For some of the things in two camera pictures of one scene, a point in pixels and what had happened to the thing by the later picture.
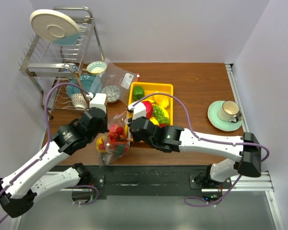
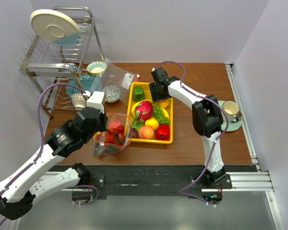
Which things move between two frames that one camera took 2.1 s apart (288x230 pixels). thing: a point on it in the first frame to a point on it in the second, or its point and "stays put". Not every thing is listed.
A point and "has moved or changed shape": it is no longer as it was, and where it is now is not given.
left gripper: [104, 128] stays put
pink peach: [113, 129] to [114, 123]
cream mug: [229, 111] stays put
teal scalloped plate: [90, 83] stays put
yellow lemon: [162, 100] stays put
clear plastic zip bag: [115, 143] has moved or changed shape
